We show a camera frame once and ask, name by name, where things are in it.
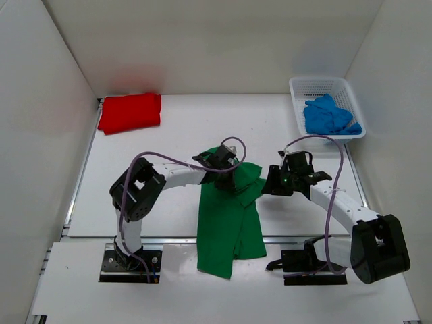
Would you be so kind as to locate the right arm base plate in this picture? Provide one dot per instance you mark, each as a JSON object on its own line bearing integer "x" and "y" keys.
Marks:
{"x": 301, "y": 267}

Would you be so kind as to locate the white plastic basket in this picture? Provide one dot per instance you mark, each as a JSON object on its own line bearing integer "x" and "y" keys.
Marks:
{"x": 308, "y": 88}

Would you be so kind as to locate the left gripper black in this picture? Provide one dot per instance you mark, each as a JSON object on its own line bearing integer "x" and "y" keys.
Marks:
{"x": 228, "y": 184}

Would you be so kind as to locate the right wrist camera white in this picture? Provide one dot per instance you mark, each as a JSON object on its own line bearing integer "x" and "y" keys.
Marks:
{"x": 282, "y": 153}

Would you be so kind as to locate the folded red t shirt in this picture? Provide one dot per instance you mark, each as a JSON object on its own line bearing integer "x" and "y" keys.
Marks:
{"x": 130, "y": 112}

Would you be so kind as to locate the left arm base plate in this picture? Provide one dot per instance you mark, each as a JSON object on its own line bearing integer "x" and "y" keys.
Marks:
{"x": 119, "y": 269}

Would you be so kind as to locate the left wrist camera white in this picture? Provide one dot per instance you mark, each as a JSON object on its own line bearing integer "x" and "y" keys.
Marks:
{"x": 232, "y": 149}

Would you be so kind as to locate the blue t shirt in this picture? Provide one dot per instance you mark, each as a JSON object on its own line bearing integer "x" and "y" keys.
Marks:
{"x": 323, "y": 117}

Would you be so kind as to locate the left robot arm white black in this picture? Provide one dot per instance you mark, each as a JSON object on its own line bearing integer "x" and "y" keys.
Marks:
{"x": 136, "y": 191}

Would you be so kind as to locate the green t shirt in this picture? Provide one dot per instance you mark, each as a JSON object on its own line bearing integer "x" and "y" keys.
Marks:
{"x": 229, "y": 226}

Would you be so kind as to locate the aluminium rail left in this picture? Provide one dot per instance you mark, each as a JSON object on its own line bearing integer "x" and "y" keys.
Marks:
{"x": 83, "y": 163}

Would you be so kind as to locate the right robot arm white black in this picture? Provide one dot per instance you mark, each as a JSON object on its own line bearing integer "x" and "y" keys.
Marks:
{"x": 376, "y": 248}

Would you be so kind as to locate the aluminium rail front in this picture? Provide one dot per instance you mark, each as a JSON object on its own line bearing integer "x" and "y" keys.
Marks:
{"x": 181, "y": 239}

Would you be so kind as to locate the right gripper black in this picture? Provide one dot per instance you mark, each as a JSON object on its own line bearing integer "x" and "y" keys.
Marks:
{"x": 271, "y": 185}

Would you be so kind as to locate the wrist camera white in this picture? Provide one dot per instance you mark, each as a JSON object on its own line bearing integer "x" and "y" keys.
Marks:
{"x": 282, "y": 153}
{"x": 232, "y": 149}

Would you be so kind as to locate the aluminium rail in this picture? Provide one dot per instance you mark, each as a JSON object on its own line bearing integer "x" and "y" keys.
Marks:
{"x": 181, "y": 239}
{"x": 83, "y": 163}

